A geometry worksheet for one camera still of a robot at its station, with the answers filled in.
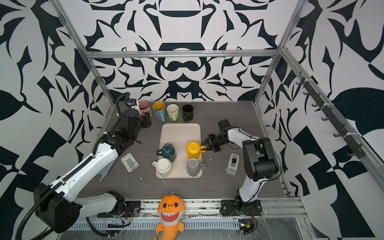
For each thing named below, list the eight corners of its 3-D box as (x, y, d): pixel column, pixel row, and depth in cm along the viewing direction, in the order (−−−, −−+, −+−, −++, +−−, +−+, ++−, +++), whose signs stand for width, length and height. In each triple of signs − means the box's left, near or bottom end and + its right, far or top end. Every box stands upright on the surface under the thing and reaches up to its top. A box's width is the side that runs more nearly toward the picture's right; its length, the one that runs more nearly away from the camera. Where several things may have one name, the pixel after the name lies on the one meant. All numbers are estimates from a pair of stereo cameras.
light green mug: (167, 124, 109) (165, 115, 101) (169, 112, 116) (167, 103, 108) (178, 124, 109) (177, 115, 101) (179, 112, 116) (178, 103, 108)
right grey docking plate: (225, 173, 86) (226, 171, 84) (230, 153, 93) (231, 151, 91) (235, 177, 85) (236, 175, 82) (239, 156, 92) (240, 154, 90)
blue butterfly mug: (153, 123, 108) (150, 115, 100) (156, 110, 115) (153, 101, 108) (165, 123, 108) (163, 115, 100) (167, 110, 116) (165, 101, 108)
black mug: (186, 122, 109) (185, 114, 102) (181, 114, 113) (180, 106, 106) (195, 118, 111) (195, 110, 104) (190, 111, 116) (190, 102, 109)
